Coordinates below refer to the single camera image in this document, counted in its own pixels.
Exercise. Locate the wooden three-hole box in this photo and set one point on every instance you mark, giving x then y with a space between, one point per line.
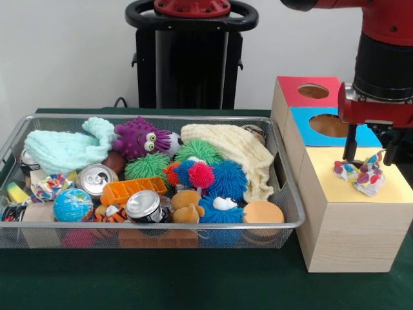
351 232

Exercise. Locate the purple spiky monster toy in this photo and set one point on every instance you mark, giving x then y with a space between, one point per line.
135 139

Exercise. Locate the blue spiky ball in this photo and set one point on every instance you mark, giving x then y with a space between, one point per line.
229 177

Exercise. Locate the cream knitted cloth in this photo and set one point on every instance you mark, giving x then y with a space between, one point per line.
238 148

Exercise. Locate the silver-top soda can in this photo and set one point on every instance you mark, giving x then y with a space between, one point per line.
143 205

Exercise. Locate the mint green knitted cloth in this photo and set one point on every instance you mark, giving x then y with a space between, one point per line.
61 148

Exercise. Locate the shallow metal mesh bin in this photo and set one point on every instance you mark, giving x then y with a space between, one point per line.
213 240

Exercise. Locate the globe print ball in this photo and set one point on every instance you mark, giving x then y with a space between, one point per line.
73 205

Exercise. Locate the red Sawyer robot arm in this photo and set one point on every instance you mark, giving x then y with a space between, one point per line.
387 19

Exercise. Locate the orange plastic tray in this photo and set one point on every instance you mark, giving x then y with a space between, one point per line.
129 189

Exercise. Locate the orange foam disc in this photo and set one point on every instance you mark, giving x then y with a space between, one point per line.
263 213

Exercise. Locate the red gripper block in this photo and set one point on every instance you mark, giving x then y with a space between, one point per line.
371 113

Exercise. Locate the dark green tablecloth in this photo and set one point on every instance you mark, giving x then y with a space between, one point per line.
161 284

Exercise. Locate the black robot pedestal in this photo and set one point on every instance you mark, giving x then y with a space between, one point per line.
193 64

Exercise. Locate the blue spiky toy with eyes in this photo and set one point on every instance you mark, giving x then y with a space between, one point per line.
213 213

